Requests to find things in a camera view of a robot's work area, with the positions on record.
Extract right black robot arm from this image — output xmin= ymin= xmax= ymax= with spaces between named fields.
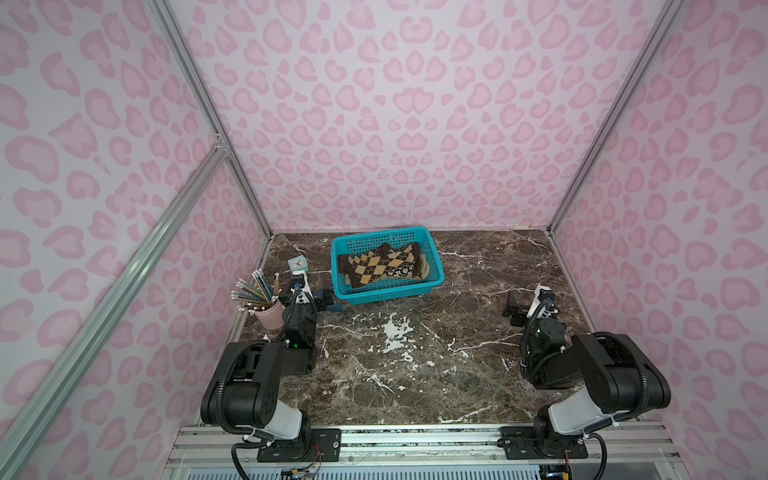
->
xmin=497 ymin=285 xmax=672 ymax=460

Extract daisy sock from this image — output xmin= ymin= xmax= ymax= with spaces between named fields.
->
xmin=383 ymin=264 xmax=421 ymax=279

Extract tan argyle sock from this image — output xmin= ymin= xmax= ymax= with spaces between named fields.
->
xmin=417 ymin=254 xmax=430 ymax=281

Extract aluminium front rail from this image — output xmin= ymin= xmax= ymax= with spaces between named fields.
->
xmin=161 ymin=421 xmax=691 ymax=480

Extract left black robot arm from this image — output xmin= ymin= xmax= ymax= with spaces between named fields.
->
xmin=200 ymin=271 xmax=334 ymax=479

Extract teal plastic basket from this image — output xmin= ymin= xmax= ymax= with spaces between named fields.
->
xmin=331 ymin=226 xmax=445 ymax=305

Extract small teal clock cube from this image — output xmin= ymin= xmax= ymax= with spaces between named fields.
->
xmin=287 ymin=255 xmax=309 ymax=273

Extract bundle of pencils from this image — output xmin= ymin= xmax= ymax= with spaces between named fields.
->
xmin=230 ymin=269 xmax=279 ymax=315

